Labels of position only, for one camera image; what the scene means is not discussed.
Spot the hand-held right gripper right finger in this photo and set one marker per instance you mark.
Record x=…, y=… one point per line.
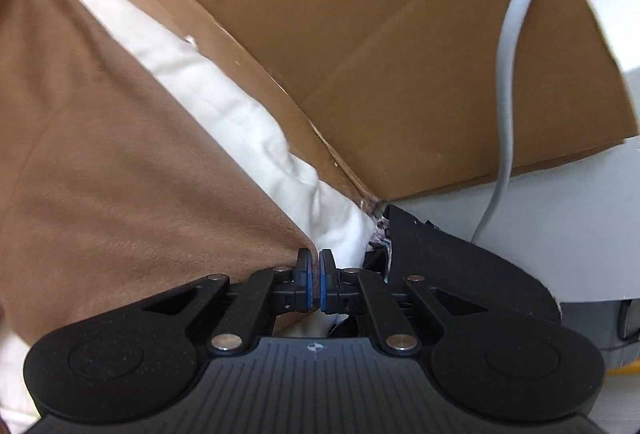
x=326, y=286

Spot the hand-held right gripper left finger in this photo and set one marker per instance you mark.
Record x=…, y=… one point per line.
x=308, y=286

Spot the brown t-shirt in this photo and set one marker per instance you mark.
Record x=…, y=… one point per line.
x=125, y=164

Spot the black folded clothes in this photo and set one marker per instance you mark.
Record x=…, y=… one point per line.
x=450, y=259

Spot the cream bear print bed sheet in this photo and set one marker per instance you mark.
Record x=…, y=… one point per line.
x=225, y=114

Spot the flattened cardboard sheet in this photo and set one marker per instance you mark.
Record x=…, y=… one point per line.
x=350, y=39

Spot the grey bag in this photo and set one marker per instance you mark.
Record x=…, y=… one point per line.
x=590, y=319

